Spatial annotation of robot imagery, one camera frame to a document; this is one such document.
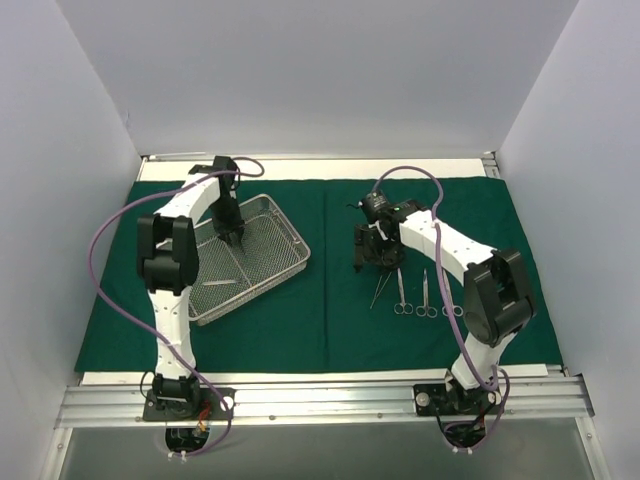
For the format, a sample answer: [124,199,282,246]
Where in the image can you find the steel mesh instrument tray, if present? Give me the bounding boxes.
[189,194,311,326]

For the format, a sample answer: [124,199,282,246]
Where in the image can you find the steel tweezers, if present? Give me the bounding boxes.
[370,271,392,309]
[202,279,239,287]

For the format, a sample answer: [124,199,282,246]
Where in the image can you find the small steel scissors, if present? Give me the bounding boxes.
[394,268,413,315]

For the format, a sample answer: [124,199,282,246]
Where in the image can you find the steel surgical scissors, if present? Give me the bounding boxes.
[415,269,438,319]

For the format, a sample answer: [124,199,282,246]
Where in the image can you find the steel forceps clamp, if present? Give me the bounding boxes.
[441,287,464,318]

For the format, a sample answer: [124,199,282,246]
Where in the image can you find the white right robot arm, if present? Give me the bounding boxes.
[354,192,537,413]

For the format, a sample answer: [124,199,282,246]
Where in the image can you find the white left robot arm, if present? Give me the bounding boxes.
[137,156,245,419]

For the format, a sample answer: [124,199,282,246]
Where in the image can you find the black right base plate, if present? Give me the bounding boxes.
[413,379,502,417]

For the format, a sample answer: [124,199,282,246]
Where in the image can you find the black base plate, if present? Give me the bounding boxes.
[413,379,502,417]
[142,386,235,422]

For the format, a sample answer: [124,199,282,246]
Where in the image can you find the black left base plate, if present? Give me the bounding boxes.
[142,386,235,422]

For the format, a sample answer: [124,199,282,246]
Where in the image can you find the aluminium front rail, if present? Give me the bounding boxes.
[55,375,594,428]

